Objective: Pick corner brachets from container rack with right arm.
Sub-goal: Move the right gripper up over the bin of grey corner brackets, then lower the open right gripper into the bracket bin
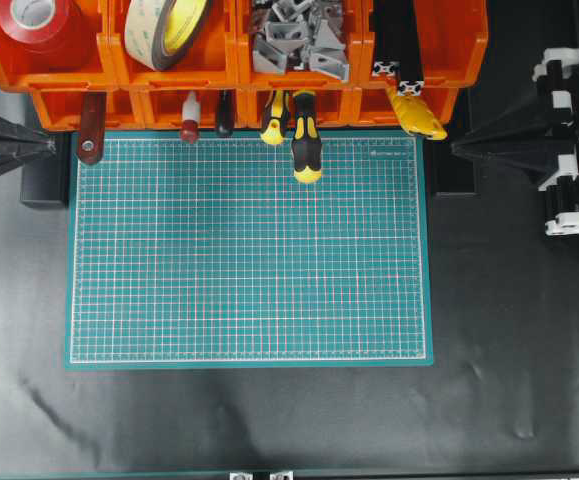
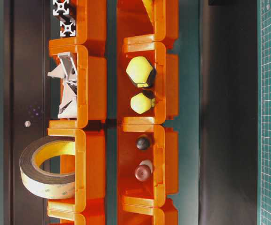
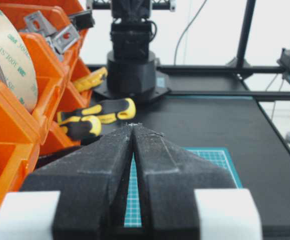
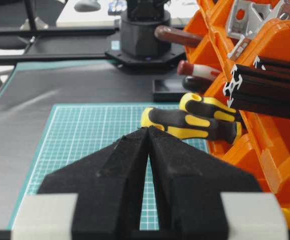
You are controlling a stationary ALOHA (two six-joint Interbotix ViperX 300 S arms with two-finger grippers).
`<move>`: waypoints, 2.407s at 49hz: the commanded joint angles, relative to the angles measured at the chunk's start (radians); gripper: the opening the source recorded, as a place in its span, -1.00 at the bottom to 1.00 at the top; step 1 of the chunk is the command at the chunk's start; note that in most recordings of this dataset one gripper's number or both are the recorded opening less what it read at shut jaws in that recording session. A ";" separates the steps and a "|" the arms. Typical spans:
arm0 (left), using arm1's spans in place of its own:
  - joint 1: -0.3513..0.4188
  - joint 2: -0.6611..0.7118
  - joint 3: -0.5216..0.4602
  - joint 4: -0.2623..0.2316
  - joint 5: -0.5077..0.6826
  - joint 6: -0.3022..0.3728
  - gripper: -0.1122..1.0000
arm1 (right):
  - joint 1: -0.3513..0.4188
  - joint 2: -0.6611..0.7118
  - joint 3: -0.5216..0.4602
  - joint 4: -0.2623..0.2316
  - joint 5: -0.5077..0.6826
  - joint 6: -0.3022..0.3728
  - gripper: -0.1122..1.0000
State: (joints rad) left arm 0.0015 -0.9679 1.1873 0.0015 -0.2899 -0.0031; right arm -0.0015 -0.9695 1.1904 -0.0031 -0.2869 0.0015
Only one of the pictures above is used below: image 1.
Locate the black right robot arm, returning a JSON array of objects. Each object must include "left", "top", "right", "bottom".
[{"left": 451, "top": 48, "right": 579, "bottom": 255}]

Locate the black rack base block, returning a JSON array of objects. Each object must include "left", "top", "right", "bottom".
[{"left": 20, "top": 133, "right": 71, "bottom": 210}]

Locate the orange container rack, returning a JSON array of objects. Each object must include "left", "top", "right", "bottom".
[{"left": 0, "top": 0, "right": 490, "bottom": 133}]

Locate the green cutting mat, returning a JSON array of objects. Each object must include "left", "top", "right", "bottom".
[{"left": 65, "top": 130, "right": 433, "bottom": 370}]

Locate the long yellow black screwdriver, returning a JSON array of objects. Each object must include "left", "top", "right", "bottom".
[{"left": 291, "top": 90, "right": 322, "bottom": 184}]

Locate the short yellow black screwdriver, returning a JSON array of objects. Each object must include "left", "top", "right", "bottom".
[{"left": 260, "top": 90, "right": 290, "bottom": 146}]

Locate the white red glue bottle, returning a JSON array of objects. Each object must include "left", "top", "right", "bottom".
[{"left": 180, "top": 91, "right": 201, "bottom": 144}]

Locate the yellow utility knife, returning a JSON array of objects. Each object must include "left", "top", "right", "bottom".
[{"left": 385, "top": 87, "right": 447, "bottom": 141}]

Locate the black aluminium profile right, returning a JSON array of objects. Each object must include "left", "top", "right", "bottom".
[{"left": 396, "top": 0, "right": 424, "bottom": 96}]

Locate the black aluminium profile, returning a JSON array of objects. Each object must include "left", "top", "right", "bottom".
[
  {"left": 396, "top": 0, "right": 424, "bottom": 96},
  {"left": 371, "top": 0, "right": 400, "bottom": 77}
]

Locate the cream double-sided tape roll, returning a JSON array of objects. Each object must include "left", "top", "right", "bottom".
[{"left": 124, "top": 1, "right": 212, "bottom": 71}]

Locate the black aluminium profile left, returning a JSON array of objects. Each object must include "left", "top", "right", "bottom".
[{"left": 371, "top": 0, "right": 400, "bottom": 77}]

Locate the red tape roll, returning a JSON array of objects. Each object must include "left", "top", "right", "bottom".
[{"left": 0, "top": 0, "right": 86, "bottom": 53}]

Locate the black handled tool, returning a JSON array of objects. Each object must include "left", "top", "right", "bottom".
[{"left": 214, "top": 90, "right": 235, "bottom": 138}]

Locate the grey corner bracket front left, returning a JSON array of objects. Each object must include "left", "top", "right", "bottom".
[{"left": 252, "top": 50, "right": 287, "bottom": 75}]

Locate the grey corner bracket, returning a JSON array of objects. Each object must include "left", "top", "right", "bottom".
[
  {"left": 252, "top": 50, "right": 287, "bottom": 75},
  {"left": 265, "top": 22, "right": 309, "bottom": 53},
  {"left": 309, "top": 49, "right": 350, "bottom": 83}
]

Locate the grey corner bracket front right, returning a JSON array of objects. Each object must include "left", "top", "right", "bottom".
[{"left": 309, "top": 49, "right": 350, "bottom": 83}]

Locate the grey corner bracket middle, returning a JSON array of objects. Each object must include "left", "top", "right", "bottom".
[{"left": 265, "top": 22, "right": 309, "bottom": 53}]

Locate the dark red wooden handle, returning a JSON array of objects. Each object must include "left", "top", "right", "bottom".
[{"left": 77, "top": 92, "right": 107, "bottom": 165}]

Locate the small bracket bottom right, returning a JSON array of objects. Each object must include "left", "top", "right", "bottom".
[{"left": 269, "top": 471, "right": 294, "bottom": 480}]

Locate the small bracket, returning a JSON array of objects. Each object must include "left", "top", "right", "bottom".
[
  {"left": 229, "top": 472, "right": 253, "bottom": 480},
  {"left": 269, "top": 471, "right": 294, "bottom": 480}
]

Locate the small bracket bottom left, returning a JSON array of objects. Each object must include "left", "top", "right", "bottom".
[{"left": 229, "top": 472, "right": 253, "bottom": 480}]

